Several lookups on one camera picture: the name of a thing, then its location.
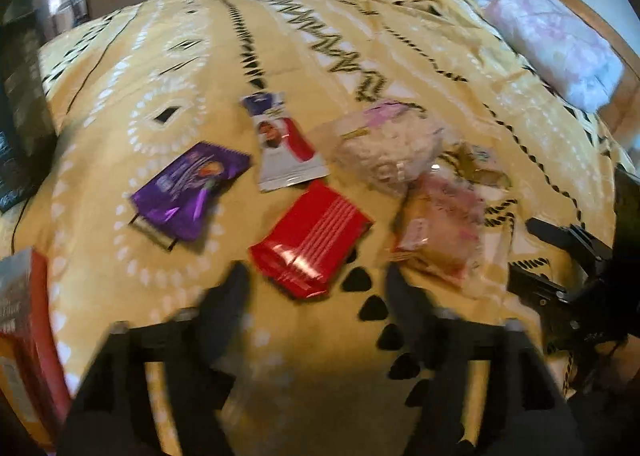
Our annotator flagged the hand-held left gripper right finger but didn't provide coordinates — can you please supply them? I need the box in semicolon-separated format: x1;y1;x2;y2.
385;263;586;456

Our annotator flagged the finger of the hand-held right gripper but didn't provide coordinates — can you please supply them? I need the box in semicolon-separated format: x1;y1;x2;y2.
525;217;616;261
507;263;576;309

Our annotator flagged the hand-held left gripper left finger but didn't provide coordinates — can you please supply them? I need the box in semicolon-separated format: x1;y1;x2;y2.
57;261;251;456

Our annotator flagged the clear pastry packet red print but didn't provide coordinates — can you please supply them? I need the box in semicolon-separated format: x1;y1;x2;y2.
390;171;511;297

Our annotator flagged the white red snack packet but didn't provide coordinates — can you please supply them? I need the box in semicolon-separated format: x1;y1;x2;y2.
240;92;331;193

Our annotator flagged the gold snack packet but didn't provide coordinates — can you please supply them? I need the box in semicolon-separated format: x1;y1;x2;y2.
445;141;516;187

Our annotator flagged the dark violet snack packet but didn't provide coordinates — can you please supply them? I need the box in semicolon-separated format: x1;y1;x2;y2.
130;141;252;244

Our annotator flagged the clear packet white pastry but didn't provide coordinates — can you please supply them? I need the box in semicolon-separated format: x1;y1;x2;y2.
320;100;451;197

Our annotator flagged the red cardboard box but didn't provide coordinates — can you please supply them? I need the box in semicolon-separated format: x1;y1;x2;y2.
0;248;73;424

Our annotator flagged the pink white quilt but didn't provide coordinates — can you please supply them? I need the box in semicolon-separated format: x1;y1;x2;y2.
375;0;626;111

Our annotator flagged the orange box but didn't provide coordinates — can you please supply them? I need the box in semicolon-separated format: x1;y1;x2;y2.
0;336;41;447

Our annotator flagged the yellow patterned blanket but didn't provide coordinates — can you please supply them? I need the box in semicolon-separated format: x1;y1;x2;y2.
0;0;626;456

